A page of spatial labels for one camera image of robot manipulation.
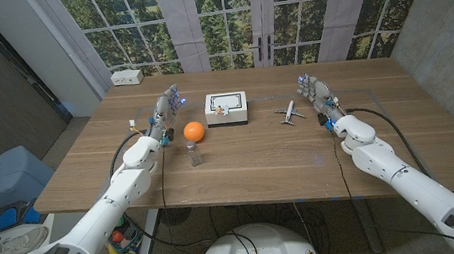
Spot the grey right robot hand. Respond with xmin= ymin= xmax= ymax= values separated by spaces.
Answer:
xmin=295 ymin=69 xmax=349 ymax=131

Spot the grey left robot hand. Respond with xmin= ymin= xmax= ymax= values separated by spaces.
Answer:
xmin=141 ymin=83 xmax=191 ymax=149

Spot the orange ball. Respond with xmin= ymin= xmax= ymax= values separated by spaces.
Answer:
xmin=182 ymin=120 xmax=208 ymax=144

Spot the clear glass salt shaker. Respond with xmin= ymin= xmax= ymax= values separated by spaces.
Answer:
xmin=184 ymin=139 xmax=205 ymax=168

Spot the white toy airplane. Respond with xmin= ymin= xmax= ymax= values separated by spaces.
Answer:
xmin=272 ymin=98 xmax=307 ymax=128

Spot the white power strip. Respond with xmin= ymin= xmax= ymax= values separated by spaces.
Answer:
xmin=109 ymin=67 xmax=145 ymax=88

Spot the round black fan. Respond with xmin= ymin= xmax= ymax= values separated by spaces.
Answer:
xmin=158 ymin=205 xmax=194 ymax=228

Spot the printed window backdrop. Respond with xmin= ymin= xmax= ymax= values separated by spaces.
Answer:
xmin=34 ymin=0 xmax=444 ymax=95

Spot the white table leg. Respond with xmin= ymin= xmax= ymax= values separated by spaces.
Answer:
xmin=134 ymin=208 xmax=164 ymax=254

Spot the basket of colourful toys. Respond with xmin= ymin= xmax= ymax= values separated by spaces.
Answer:
xmin=102 ymin=214 xmax=145 ymax=254

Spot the grey table leg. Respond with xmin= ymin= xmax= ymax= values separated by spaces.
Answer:
xmin=352 ymin=195 xmax=385 ymax=254

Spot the white robot torso base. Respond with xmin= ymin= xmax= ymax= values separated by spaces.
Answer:
xmin=195 ymin=217 xmax=320 ymax=254

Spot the grey-blue storage bin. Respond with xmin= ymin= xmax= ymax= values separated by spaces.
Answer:
xmin=0 ymin=141 xmax=59 ymax=214

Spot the blue and black pedal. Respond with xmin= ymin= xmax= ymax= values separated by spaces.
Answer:
xmin=0 ymin=198 xmax=44 ymax=233

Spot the thick black cable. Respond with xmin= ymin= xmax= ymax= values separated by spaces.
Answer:
xmin=346 ymin=101 xmax=431 ymax=186
xmin=104 ymin=129 xmax=151 ymax=178

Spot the white tray box black frame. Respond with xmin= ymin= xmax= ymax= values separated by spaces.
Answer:
xmin=203 ymin=89 xmax=251 ymax=129

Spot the thin black cable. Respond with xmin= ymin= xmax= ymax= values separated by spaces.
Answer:
xmin=330 ymin=116 xmax=454 ymax=254
xmin=155 ymin=140 xmax=215 ymax=252

